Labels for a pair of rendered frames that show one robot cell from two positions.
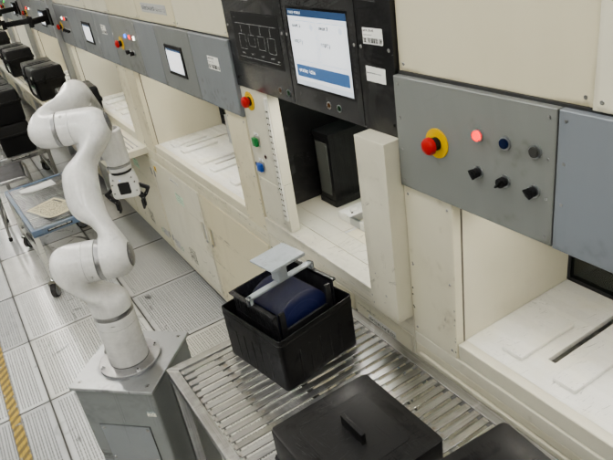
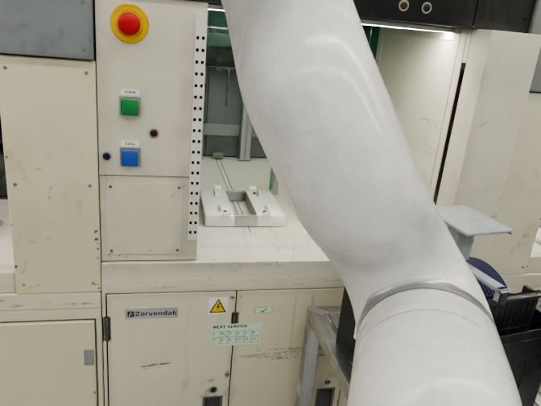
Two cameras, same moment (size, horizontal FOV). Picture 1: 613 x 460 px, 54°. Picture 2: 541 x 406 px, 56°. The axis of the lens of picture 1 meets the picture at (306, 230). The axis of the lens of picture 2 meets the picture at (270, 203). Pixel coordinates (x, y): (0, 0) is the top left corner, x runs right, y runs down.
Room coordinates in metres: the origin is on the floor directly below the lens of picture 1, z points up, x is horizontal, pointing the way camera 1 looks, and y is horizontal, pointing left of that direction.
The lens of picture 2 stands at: (1.58, 0.99, 1.38)
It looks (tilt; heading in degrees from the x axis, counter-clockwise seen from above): 20 degrees down; 284
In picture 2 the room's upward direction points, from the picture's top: 5 degrees clockwise
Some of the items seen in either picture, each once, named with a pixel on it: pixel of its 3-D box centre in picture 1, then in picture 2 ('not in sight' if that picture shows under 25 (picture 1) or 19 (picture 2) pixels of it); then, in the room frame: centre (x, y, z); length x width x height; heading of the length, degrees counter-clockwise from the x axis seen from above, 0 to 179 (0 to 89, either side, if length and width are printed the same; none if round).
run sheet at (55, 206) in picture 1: (52, 206); not in sight; (3.60, 1.58, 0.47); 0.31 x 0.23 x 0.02; 49
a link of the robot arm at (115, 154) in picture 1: (111, 146); not in sight; (2.12, 0.65, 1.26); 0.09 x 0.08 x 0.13; 93
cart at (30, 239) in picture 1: (62, 226); not in sight; (3.77, 1.64, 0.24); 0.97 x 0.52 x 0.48; 30
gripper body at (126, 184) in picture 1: (124, 182); not in sight; (2.12, 0.64, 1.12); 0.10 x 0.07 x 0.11; 93
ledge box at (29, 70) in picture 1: (46, 80); not in sight; (5.27, 1.96, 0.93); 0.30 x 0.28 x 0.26; 31
